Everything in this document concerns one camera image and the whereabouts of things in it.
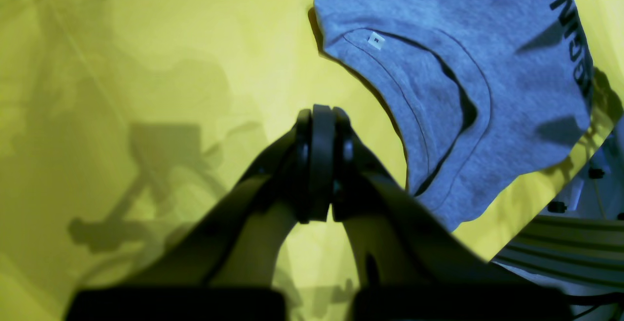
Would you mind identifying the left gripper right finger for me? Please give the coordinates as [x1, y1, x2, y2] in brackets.
[312, 105, 571, 321]

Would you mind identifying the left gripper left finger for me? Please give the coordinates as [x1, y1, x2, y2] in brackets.
[65, 109, 312, 321]

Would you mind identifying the grey t-shirt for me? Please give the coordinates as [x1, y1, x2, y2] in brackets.
[313, 0, 593, 231]

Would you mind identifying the black caster wheel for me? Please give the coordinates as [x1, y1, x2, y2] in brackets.
[546, 165, 611, 214]

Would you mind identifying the aluminium frame rail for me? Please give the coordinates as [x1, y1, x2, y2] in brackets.
[493, 215, 624, 292]

